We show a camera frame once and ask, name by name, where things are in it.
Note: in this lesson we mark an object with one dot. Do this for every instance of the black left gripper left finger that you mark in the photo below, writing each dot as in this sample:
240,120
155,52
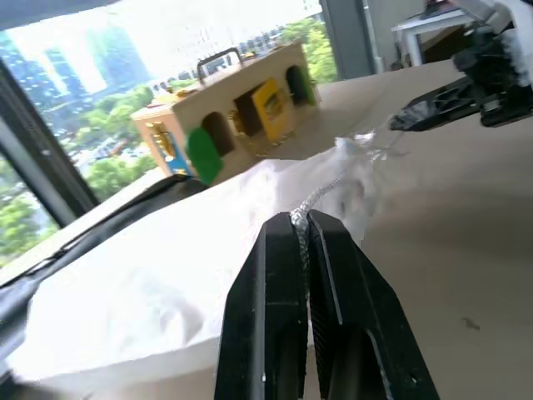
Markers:
262,312

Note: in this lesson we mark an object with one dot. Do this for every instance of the white background desk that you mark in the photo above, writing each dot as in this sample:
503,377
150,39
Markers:
433,25

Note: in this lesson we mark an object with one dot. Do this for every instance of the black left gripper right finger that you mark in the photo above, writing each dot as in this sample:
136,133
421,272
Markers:
358,333

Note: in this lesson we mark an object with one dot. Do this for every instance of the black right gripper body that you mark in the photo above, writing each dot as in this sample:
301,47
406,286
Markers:
487,75

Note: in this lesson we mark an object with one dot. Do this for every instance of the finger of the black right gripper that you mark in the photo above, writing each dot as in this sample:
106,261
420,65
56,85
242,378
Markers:
441,104

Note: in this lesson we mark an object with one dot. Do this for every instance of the dark window frame mullion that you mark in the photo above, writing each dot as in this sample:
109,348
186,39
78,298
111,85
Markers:
46,150

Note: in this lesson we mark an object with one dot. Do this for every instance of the wooden lock box toy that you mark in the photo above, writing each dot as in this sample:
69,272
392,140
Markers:
187,112

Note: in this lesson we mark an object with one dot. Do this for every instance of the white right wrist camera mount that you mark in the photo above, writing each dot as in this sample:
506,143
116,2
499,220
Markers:
495,14

